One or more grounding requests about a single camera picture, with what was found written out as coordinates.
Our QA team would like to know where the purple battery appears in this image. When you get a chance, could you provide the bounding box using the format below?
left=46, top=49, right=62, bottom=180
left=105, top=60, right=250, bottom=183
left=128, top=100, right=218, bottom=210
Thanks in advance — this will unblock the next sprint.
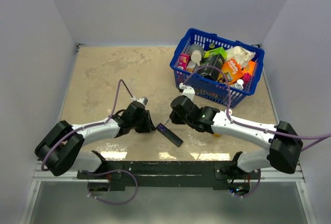
left=157, top=126, right=166, bottom=132

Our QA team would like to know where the black remote control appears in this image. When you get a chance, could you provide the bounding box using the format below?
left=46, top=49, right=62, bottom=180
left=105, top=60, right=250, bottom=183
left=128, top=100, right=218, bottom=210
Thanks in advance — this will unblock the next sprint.
left=156, top=123, right=183, bottom=147

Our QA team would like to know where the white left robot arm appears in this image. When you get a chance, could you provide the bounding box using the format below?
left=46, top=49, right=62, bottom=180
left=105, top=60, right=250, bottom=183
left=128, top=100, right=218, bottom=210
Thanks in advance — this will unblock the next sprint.
left=35, top=97, right=155, bottom=178

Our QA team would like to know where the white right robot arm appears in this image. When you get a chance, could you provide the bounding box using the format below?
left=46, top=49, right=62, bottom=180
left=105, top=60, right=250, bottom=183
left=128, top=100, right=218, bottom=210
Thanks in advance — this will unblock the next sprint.
left=170, top=96, right=303, bottom=179

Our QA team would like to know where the pink small box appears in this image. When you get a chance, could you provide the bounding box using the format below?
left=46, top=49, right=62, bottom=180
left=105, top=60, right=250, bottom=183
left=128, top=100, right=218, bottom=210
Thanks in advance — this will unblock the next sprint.
left=178, top=54, right=190, bottom=70

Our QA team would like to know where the grey white-capped bottle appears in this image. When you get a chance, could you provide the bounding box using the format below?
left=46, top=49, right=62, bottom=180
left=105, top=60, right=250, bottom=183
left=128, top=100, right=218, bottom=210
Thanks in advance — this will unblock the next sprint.
left=188, top=44, right=205, bottom=66

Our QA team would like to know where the white pump bottle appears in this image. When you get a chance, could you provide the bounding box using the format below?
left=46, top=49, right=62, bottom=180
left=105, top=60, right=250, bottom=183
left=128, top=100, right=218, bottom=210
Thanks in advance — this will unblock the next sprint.
left=234, top=79, right=244, bottom=90

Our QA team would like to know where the black and green box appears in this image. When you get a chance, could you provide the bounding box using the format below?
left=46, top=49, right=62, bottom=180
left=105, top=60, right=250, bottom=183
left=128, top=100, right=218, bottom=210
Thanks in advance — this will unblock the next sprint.
left=198, top=47, right=227, bottom=81

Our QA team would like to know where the orange razor box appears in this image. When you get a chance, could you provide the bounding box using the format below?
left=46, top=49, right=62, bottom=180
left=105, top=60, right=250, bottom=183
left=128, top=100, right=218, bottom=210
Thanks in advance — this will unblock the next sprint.
left=219, top=58, right=244, bottom=84

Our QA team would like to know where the magenta box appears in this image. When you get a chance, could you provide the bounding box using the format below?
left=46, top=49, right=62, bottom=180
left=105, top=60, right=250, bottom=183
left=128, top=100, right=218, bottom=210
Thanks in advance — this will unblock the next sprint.
left=242, top=72, right=251, bottom=85

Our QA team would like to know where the blue plastic basket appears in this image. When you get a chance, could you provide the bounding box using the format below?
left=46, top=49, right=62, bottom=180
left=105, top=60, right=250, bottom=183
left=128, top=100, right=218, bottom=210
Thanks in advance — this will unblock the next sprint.
left=170, top=28, right=265, bottom=108

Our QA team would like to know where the white crumpled bag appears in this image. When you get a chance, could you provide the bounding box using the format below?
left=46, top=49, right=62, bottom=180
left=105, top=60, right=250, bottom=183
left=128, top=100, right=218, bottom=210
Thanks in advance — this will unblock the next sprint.
left=225, top=46, right=256, bottom=68

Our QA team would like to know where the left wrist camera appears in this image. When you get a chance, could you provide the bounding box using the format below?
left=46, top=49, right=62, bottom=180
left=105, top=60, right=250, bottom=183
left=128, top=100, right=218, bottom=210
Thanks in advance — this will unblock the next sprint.
left=131, top=97, right=148, bottom=106

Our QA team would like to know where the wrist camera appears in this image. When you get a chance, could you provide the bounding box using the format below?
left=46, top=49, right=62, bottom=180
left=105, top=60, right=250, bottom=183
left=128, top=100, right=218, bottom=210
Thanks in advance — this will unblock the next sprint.
left=179, top=83, right=195, bottom=101
left=131, top=97, right=148, bottom=106

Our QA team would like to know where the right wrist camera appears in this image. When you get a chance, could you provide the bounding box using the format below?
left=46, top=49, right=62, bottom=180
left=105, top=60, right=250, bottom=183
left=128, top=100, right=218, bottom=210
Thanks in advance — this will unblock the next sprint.
left=179, top=83, right=195, bottom=101

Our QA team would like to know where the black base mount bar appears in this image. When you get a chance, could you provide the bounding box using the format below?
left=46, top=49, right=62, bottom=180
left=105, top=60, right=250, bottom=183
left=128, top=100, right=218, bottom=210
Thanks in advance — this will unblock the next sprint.
left=77, top=161, right=261, bottom=191

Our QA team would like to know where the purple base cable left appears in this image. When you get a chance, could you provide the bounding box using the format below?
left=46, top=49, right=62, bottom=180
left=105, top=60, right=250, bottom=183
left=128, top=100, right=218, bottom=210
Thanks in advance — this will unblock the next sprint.
left=87, top=169, right=139, bottom=205

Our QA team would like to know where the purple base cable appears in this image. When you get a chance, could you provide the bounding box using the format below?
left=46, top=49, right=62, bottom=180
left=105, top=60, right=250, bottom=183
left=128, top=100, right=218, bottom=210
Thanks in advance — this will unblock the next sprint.
left=231, top=169, right=262, bottom=199
left=87, top=169, right=139, bottom=205

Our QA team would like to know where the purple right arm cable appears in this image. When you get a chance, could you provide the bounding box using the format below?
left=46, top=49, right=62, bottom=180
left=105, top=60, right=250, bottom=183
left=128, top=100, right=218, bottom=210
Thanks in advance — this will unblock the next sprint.
left=182, top=65, right=331, bottom=152

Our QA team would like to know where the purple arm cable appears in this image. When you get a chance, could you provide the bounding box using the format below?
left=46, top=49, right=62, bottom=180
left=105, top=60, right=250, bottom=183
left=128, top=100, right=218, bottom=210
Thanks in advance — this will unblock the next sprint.
left=40, top=79, right=135, bottom=171
left=182, top=65, right=331, bottom=152

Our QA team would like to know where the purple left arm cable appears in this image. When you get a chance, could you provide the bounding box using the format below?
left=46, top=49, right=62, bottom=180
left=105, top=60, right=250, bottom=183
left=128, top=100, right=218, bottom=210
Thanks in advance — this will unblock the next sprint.
left=40, top=79, right=135, bottom=171

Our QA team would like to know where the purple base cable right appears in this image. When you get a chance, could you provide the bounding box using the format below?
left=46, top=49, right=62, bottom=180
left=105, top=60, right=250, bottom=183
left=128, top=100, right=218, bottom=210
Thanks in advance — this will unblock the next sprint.
left=231, top=169, right=262, bottom=199

